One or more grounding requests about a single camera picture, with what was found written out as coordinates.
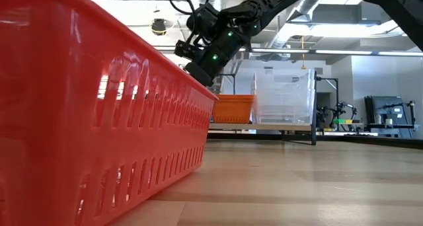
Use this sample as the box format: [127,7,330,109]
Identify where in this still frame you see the orange slotted plastic basket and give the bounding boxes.
[211,93,255,125]

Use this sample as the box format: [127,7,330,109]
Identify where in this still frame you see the clear plastic bin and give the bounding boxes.
[252,68,317,126]
[253,73,315,126]

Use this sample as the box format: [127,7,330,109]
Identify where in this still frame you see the red slotted plastic basket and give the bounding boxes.
[0,0,219,226]

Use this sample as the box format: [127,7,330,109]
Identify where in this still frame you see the silver round ventilation duct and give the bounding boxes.
[264,0,334,50]

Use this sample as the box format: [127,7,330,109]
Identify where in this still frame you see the black metal stand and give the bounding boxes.
[316,76,340,121]

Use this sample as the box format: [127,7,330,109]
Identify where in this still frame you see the grey rectangular ceiling duct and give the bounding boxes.
[287,3,381,25]

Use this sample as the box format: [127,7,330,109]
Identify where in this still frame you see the black aluminium table frame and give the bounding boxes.
[207,132,423,151]

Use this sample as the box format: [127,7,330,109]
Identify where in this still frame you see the long ceiling light strip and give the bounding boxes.
[246,48,310,54]
[378,50,423,57]
[315,49,373,56]

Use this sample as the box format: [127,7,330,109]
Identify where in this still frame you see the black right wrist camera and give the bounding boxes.
[174,39,203,61]

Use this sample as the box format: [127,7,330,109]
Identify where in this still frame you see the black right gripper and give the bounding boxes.
[183,37,244,88]

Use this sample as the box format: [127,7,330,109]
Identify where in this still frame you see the black equipment rack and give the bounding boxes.
[363,95,418,139]

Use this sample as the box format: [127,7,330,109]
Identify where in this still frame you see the yellow hanging cord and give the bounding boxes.
[299,36,307,71]

